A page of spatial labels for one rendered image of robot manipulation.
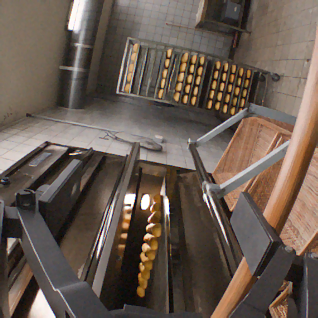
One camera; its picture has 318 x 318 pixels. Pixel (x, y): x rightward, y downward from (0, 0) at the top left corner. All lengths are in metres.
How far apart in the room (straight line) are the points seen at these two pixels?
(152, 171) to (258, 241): 1.71
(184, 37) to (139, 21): 0.93
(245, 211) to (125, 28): 5.22
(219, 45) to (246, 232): 5.24
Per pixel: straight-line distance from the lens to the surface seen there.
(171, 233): 1.15
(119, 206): 0.97
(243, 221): 0.20
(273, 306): 0.95
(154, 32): 5.29
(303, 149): 0.28
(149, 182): 1.90
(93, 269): 0.70
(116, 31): 5.37
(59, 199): 0.17
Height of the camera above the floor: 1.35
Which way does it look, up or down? 4 degrees down
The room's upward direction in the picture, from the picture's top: 79 degrees counter-clockwise
